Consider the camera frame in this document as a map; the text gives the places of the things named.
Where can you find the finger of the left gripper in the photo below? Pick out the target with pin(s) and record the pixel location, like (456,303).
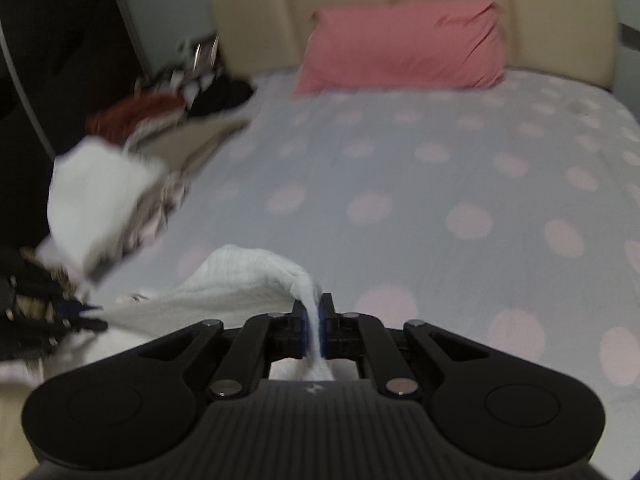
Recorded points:
(74,315)

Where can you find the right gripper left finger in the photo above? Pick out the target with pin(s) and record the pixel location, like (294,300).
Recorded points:
(131,408)

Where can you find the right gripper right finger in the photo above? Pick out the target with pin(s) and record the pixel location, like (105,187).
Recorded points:
(501,410)

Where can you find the white muslin garment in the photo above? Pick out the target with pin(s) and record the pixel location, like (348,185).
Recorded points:
(232,285)

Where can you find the white folded cloth pile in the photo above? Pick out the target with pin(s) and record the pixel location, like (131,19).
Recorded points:
(95,190)

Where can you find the orange brown cloth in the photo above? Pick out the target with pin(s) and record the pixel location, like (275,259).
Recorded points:
(120,121)

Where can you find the polka dot bed sheet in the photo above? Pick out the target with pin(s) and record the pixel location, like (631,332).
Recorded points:
(509,216)

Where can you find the black clothing heap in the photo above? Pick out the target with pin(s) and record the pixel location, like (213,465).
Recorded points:
(224,93)

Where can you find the pink pillow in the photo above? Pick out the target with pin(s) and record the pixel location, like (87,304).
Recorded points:
(422,44)

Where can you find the beige padded headboard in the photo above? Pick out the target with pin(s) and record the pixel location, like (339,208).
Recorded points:
(575,39)

